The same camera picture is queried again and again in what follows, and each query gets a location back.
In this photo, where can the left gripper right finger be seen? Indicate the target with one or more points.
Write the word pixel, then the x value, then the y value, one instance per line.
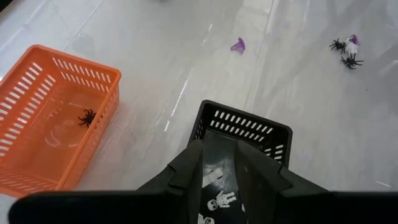
pixel 258 186

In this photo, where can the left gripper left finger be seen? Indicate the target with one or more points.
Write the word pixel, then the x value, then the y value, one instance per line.
pixel 183 186

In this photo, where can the black plastic spider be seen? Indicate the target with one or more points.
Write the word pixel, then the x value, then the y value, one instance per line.
pixel 351 61
pixel 88 117
pixel 338 46

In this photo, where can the purple witch hat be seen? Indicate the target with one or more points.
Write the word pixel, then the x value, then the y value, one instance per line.
pixel 238 46
pixel 354 39

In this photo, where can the orange slotted plastic basket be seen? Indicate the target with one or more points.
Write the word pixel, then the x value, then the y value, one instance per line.
pixel 46 149

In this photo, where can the black slotted plastic basket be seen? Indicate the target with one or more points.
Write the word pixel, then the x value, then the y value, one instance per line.
pixel 219 149

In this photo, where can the black aluminium table frame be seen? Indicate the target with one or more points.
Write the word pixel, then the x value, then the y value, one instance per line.
pixel 2 2

